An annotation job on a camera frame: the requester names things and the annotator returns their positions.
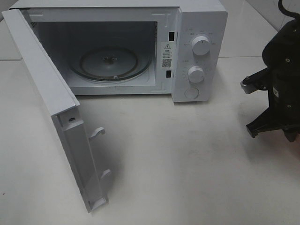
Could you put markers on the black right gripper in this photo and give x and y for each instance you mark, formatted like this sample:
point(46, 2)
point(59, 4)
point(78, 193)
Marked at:
point(282, 78)

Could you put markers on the round white door-release button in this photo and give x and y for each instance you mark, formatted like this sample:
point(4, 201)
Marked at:
point(191, 93)

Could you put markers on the white microwave door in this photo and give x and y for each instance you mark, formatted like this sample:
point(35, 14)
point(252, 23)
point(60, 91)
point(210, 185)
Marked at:
point(62, 106)

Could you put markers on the lower white dial knob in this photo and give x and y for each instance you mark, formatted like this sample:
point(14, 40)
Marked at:
point(196, 74)

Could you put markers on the white dial knob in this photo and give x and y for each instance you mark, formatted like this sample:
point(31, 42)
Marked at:
point(201, 45)
point(196, 74)

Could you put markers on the upper white dial knob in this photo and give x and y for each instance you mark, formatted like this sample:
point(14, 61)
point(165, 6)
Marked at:
point(201, 45)

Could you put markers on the white microwave oven body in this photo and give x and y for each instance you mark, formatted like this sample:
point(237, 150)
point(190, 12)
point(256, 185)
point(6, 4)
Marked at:
point(68, 27)

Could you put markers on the white warning label sticker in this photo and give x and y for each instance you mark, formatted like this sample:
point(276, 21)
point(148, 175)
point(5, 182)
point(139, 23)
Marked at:
point(167, 55)

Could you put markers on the glass microwave turntable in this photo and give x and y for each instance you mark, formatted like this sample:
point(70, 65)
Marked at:
point(110, 64)

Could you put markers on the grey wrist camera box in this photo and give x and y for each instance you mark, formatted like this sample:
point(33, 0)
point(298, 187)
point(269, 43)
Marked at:
point(250, 88)

